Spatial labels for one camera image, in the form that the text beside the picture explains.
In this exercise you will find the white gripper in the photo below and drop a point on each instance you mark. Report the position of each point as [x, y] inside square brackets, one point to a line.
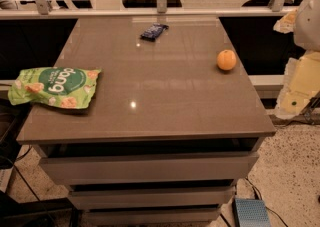
[308, 24]

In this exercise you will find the blue rxbar blueberry wrapper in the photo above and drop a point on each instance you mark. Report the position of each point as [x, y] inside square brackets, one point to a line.
[153, 32]

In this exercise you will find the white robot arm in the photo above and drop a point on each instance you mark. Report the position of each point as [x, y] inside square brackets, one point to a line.
[304, 23]

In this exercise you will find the green rice chip bag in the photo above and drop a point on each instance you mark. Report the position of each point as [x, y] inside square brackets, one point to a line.
[60, 87]

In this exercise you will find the orange fruit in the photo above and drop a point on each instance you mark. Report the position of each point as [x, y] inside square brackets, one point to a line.
[226, 60]

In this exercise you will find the grey drawer cabinet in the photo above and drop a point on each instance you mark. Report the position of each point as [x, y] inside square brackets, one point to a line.
[167, 134]

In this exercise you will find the blue box on floor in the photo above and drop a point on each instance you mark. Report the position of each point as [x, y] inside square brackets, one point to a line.
[250, 213]

